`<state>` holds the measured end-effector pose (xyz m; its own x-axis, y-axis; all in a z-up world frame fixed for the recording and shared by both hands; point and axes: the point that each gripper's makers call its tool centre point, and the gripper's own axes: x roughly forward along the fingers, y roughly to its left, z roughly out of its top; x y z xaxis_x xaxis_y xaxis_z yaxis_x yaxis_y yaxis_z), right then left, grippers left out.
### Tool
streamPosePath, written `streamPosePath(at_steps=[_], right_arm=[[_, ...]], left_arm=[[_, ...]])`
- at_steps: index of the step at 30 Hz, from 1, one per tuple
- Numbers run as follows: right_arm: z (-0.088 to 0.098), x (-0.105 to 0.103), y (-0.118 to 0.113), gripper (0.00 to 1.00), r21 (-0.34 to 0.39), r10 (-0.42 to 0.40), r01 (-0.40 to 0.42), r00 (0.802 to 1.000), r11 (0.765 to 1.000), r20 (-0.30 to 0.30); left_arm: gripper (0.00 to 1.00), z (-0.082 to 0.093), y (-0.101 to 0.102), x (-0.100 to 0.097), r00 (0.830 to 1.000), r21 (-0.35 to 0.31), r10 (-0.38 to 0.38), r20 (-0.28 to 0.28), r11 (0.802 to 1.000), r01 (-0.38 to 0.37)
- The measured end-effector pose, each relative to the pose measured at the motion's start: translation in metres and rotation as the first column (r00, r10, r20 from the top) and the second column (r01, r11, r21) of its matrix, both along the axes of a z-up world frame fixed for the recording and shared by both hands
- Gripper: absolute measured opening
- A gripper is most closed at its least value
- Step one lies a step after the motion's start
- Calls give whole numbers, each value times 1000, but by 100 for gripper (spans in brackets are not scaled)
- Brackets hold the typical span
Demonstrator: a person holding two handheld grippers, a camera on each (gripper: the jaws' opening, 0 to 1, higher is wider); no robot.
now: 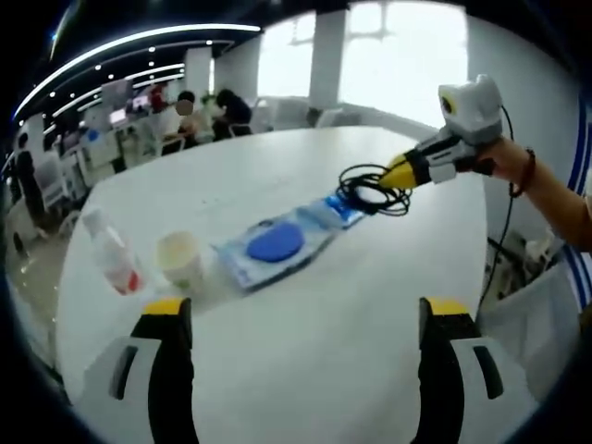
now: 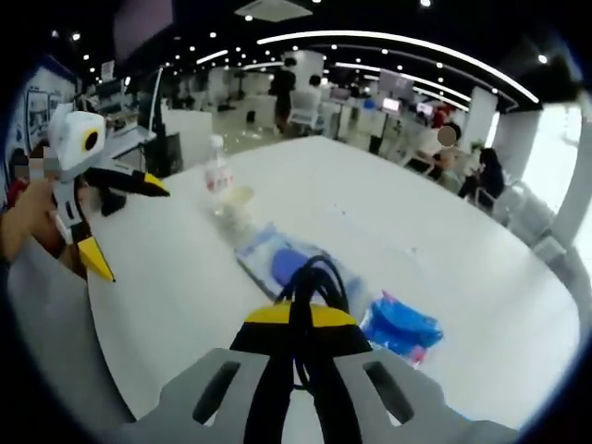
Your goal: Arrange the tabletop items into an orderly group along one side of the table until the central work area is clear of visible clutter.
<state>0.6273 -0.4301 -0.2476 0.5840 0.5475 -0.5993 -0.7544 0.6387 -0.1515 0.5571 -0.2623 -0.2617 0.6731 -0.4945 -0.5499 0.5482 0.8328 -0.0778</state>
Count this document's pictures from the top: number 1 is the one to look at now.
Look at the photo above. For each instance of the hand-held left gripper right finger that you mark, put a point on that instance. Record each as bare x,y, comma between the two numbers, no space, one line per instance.
439,361

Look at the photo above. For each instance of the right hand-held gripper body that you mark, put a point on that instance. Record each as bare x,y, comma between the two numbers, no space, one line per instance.
476,111

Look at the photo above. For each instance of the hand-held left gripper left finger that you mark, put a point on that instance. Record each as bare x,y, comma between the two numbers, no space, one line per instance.
173,356

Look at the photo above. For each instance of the cream paper cup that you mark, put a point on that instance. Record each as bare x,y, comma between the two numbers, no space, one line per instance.
178,259

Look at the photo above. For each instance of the clear red-label water bottle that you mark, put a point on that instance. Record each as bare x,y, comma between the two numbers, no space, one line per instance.
115,263

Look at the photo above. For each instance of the clear packet with blue disc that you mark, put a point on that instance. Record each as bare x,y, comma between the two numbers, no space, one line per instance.
273,245

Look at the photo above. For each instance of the person's right hand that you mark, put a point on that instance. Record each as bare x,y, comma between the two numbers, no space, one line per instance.
504,159

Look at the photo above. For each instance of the white table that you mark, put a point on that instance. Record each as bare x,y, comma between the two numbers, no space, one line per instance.
287,185

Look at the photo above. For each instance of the curved ceiling light strip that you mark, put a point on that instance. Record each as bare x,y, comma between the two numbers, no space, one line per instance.
139,39

